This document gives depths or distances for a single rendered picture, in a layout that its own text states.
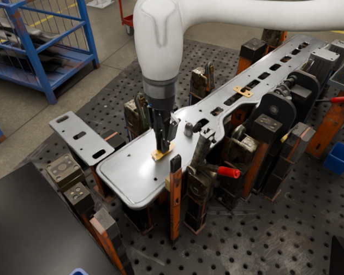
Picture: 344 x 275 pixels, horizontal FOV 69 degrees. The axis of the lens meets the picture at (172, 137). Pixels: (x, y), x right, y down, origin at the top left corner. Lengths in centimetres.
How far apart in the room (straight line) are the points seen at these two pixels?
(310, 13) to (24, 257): 84
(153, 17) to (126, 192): 47
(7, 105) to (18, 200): 230
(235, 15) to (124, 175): 54
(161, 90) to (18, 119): 232
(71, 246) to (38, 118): 214
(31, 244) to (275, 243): 80
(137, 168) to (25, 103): 230
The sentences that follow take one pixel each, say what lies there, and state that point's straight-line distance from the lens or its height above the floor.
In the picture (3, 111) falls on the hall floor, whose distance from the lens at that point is 301.
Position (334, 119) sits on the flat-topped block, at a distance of 123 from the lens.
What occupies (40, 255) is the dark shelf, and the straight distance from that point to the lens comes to 72.
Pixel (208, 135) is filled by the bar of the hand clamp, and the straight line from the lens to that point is 60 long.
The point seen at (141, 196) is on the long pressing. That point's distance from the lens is 75.
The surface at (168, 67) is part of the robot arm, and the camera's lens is 57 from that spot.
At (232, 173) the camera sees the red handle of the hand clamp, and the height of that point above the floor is 114.
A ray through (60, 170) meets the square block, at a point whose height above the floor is 106.
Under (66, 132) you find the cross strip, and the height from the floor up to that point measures 100.
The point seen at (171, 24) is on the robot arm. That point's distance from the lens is 54.
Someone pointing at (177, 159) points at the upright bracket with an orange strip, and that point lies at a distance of 57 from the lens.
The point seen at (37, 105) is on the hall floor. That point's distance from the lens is 291.
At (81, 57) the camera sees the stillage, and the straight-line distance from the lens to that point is 319.
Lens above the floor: 165
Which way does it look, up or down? 47 degrees down
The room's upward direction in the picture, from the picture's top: straight up
